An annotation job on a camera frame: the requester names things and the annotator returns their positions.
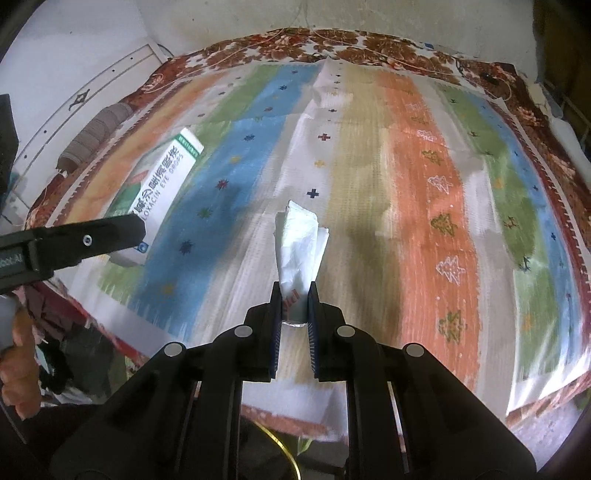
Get small silver sachet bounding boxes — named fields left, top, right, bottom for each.
left=274, top=201, right=329, bottom=327

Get white green medicine box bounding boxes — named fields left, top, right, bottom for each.
left=105, top=128, right=204, bottom=267

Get dark round trash bin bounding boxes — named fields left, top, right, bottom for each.
left=247, top=420, right=301, bottom=479

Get person's left hand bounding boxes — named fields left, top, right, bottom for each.
left=1, top=307, right=41, bottom=420

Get white bed headboard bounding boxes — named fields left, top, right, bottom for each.
left=13, top=39, right=167, bottom=205

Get striped colourful woven mat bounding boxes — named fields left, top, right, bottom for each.
left=50, top=62, right=591, bottom=416

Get white foam pieces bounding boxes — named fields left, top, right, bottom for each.
left=551, top=117, right=590, bottom=170

